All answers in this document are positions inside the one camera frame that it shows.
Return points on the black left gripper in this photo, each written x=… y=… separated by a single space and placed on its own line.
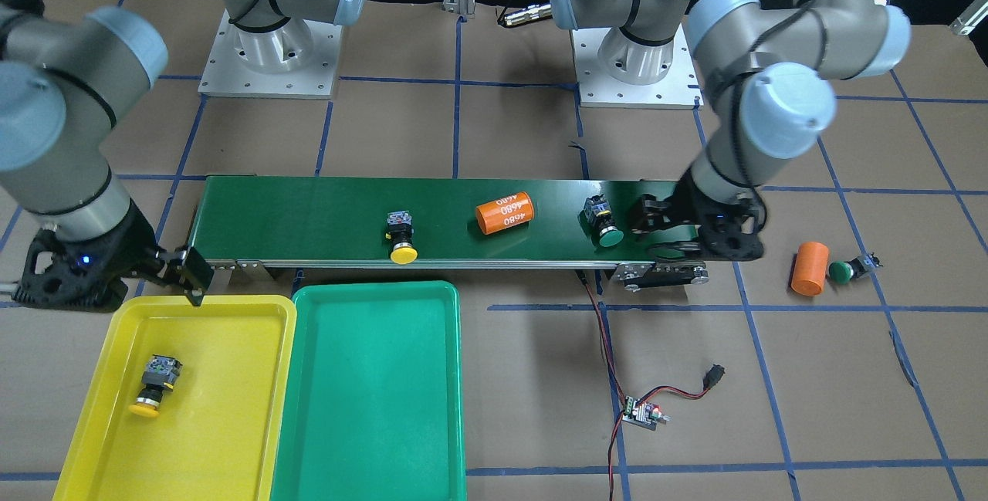
x=689 y=213

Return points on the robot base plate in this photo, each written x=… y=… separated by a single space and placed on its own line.
x=298 y=61
x=613 y=72

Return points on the green plastic tray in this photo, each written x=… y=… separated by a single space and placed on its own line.
x=373 y=407

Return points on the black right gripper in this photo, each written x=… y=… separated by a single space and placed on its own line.
x=131 y=242

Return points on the plain orange cylinder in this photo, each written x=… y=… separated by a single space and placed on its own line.
x=810 y=265

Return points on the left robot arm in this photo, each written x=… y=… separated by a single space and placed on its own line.
x=767 y=75

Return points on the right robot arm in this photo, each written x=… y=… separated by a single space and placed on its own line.
x=64 y=88

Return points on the yellow push button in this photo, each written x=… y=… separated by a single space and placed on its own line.
x=399 y=230
x=160 y=375

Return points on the orange cylinder with 4680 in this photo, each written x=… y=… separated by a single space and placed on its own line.
x=505 y=212

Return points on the small controller circuit board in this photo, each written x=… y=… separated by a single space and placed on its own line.
x=643 y=414

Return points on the green push button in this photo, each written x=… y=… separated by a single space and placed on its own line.
x=599 y=221
x=844 y=272

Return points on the yellow plastic tray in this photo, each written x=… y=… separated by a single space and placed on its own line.
x=216 y=433

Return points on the green conveyor belt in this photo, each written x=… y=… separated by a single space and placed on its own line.
x=340 y=222

